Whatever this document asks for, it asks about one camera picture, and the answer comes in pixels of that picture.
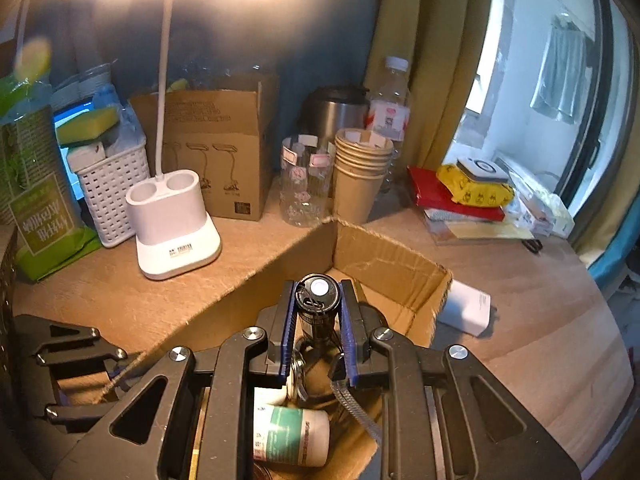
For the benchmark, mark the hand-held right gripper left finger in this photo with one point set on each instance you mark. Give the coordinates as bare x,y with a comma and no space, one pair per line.
286,340

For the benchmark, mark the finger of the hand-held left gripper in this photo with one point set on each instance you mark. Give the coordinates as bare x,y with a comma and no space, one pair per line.
75,412
65,340

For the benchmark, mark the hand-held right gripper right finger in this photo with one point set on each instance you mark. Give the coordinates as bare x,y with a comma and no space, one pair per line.
348,340

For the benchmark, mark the brown cardboard box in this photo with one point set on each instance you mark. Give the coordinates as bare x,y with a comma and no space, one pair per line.
380,255

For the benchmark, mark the white pill bottle green label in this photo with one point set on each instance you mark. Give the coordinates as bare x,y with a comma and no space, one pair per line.
290,435

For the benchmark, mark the white charger adapter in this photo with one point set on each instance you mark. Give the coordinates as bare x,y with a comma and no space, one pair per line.
465,307

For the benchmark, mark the green packet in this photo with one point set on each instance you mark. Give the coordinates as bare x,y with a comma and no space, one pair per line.
40,200

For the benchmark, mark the white desk lamp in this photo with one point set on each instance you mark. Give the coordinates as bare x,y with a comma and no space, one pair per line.
170,230

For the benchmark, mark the white plastic basket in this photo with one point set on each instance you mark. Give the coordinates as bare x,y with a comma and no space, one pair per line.
115,195

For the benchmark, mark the stack of brown paper cups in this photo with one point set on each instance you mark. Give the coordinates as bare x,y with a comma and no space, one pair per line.
357,185

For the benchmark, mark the patterned glass jar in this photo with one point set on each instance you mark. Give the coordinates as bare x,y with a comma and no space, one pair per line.
305,185

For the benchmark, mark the red folder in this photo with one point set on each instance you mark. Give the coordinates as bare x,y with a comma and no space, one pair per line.
430,190

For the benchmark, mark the yellow tissue pack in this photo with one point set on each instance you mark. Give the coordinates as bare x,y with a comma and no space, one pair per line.
480,195

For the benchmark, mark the printed lamp packaging box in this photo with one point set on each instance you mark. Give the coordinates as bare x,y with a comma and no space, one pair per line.
225,150

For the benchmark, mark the black scissors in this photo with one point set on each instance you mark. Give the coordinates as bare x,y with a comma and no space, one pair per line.
532,246

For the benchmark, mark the yellow green sponge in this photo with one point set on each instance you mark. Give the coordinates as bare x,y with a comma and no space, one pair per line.
87,127

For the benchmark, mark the white flat device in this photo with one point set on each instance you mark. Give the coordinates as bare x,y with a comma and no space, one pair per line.
482,169

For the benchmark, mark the stainless steel thermos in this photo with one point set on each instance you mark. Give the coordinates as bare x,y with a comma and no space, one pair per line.
332,115

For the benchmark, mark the clear plastic water bottle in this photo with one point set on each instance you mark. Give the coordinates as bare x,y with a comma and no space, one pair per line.
392,110

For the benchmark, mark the blue curtain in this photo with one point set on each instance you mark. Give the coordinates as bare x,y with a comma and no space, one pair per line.
615,260

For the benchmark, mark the yellow curtain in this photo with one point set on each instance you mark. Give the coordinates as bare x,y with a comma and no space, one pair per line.
425,35

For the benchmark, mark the hanging pale garment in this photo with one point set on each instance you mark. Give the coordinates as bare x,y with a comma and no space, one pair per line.
560,75

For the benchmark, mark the black sliding door frame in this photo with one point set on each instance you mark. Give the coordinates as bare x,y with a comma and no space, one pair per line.
600,85

